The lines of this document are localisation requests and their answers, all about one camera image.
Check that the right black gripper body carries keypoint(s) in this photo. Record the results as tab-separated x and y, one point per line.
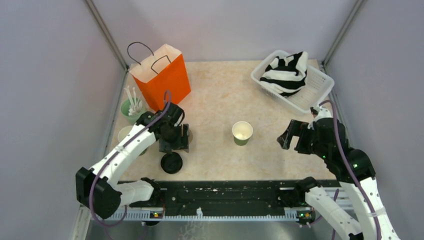
319	148

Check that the white cable duct strip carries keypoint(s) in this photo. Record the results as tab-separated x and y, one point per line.
155	214

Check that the green cup with white stirrers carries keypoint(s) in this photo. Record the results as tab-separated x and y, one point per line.
133	107

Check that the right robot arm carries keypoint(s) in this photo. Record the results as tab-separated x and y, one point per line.
355	174

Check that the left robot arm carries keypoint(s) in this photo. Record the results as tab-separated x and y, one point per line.
98	187

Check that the green paper coffee cup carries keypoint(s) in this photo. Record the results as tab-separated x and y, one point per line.
242	131

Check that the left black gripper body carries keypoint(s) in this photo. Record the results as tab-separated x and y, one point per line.
174	140

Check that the stack of black cup lids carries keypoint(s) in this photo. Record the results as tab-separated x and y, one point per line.
171	163

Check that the stack of green paper cups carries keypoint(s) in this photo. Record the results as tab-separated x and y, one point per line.
125	134

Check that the black and white striped cloth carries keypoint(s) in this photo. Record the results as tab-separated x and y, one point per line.
287	75

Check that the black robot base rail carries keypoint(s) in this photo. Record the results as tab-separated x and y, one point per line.
250	198

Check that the white plastic basket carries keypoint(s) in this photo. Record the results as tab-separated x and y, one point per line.
318	86

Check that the orange paper bag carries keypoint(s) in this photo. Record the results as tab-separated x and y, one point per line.
161	76

